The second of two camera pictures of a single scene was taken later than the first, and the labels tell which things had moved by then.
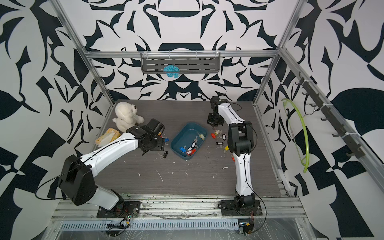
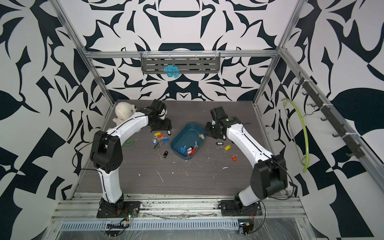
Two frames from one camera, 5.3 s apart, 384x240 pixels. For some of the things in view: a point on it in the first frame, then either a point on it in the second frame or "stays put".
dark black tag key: (165, 155) stays put
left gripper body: (158, 144) to (163, 124)
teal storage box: (188, 140) stays put
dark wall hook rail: (355, 150) stays put
